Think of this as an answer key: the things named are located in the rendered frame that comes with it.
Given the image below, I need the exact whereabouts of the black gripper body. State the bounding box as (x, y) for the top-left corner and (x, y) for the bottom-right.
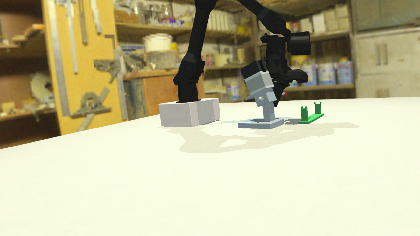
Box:
(264, 52), (308, 84)

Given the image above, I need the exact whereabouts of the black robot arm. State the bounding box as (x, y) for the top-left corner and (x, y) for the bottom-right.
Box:
(173, 0), (311, 103)

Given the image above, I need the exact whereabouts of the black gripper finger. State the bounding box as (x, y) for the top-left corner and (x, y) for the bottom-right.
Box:
(273, 81), (290, 107)

